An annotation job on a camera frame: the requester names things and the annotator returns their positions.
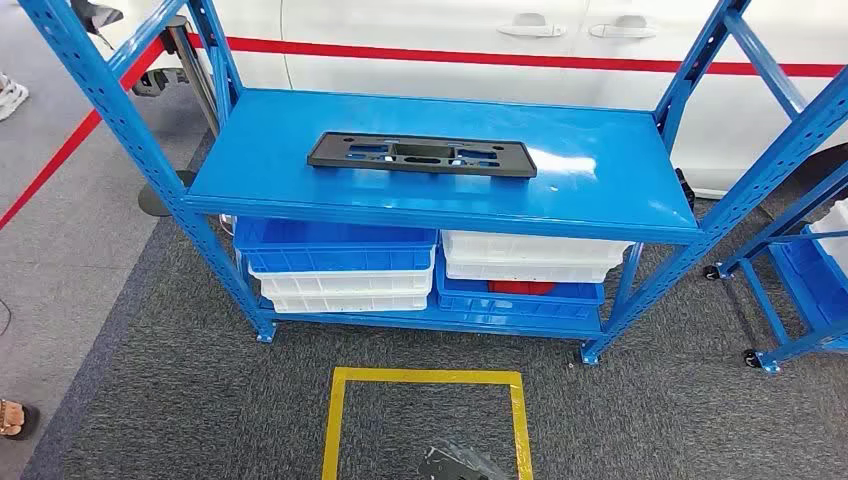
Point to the blue wheeled shelf cart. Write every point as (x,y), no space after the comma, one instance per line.
(768,363)

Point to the red item in bin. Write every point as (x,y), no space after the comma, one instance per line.
(520,288)

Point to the white car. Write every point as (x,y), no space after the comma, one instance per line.
(430,20)

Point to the pole stand with round base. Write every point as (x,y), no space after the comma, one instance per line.
(149,199)

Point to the person's foot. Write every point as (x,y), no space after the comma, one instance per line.
(13,417)
(10,96)

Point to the black plastic plate bracket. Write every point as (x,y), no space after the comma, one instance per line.
(331,159)

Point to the blue metal shelf rack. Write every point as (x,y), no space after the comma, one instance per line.
(265,172)

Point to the red barrier belt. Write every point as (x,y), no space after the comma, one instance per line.
(464,58)
(66,142)

